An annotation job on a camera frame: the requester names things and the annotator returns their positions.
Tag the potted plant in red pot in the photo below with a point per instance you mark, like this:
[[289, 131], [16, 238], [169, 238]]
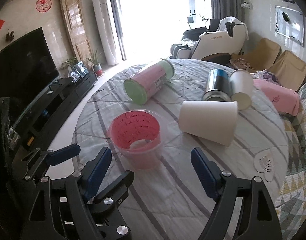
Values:
[[94, 60]]

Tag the left tan sofa cushion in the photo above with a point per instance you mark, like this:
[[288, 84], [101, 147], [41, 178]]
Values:
[[262, 57]]

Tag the pink towel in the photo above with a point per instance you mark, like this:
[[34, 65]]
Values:
[[284, 100]]

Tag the pink plastic cup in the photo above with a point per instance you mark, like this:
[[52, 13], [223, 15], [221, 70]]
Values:
[[140, 136]]

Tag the near white paper cup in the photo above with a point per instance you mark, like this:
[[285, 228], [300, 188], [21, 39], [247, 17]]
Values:
[[212, 120]]

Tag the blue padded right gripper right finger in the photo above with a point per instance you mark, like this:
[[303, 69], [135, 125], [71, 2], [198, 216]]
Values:
[[257, 218]]

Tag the purple patterned pillow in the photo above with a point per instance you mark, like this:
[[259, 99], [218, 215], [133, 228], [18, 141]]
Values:
[[266, 76]]

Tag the black television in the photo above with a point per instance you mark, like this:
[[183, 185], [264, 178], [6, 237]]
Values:
[[26, 68]]

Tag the quilted triangle pattern sofa cover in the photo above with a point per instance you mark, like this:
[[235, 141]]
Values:
[[291, 202]]

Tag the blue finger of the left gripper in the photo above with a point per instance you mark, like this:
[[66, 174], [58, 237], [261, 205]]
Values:
[[59, 156]]

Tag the left grey curtain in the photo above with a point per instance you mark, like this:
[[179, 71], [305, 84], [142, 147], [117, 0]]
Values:
[[116, 8]]

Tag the white standing air conditioner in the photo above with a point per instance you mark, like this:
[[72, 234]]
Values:
[[107, 30]]

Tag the tan sofa cushion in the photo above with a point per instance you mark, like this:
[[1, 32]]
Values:
[[262, 57], [290, 70]]

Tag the blue and black can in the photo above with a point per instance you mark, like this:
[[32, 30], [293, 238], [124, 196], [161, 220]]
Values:
[[217, 87]]

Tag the grey striped tablecloth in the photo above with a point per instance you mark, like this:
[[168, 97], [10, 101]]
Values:
[[168, 202]]

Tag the red round wall decoration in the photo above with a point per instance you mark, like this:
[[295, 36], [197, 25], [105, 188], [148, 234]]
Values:
[[43, 5]]

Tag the black tv cabinet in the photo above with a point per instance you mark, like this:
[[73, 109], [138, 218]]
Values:
[[43, 118]]

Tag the small green potted plant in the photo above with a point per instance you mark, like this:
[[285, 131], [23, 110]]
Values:
[[68, 64]]

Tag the photo frame on cabinet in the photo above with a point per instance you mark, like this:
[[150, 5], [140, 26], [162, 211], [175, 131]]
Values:
[[82, 69]]

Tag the pink and green canister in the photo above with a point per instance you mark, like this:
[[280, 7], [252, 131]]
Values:
[[145, 83]]

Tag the white paper cup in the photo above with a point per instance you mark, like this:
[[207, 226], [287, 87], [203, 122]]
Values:
[[241, 83], [212, 120]]

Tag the far white paper cup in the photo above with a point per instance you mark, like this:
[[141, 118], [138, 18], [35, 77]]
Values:
[[241, 83]]

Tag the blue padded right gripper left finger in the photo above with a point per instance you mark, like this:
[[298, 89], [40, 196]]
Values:
[[81, 188]]

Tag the white massage chair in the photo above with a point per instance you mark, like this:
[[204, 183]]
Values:
[[225, 36]]

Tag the right tan sofa cushion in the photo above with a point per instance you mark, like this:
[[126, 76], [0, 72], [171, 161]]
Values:
[[290, 70]]

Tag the wall whiteboard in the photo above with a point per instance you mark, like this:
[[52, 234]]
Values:
[[290, 24]]

